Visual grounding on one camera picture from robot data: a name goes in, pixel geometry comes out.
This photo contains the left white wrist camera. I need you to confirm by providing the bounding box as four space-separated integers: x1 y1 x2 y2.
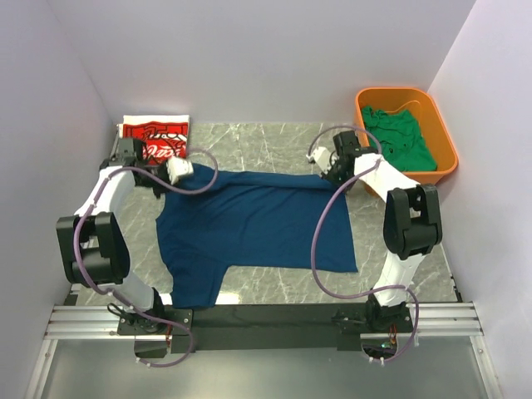
165 156 194 185

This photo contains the orange plastic bin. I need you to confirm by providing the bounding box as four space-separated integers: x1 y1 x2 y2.
355 87 458 185

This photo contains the green t-shirt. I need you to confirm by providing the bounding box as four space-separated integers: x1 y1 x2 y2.
362 106 437 172

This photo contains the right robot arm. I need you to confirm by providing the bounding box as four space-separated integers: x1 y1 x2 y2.
308 131 442 332

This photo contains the folded red coca-cola t-shirt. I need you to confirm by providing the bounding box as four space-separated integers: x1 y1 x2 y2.
118 116 190 165

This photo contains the aluminium extrusion rail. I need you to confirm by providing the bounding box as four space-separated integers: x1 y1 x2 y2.
22 124 505 399

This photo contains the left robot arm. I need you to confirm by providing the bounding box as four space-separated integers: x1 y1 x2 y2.
56 138 166 334

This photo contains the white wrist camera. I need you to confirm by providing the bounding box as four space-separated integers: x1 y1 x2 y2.
165 156 194 185
307 146 337 175

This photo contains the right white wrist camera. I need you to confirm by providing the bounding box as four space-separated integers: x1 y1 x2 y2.
307 146 337 175

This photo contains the dark blue t-shirt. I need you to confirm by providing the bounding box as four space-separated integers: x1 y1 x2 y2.
156 164 357 308

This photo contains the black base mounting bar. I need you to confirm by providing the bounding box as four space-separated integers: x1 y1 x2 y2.
107 303 417 358

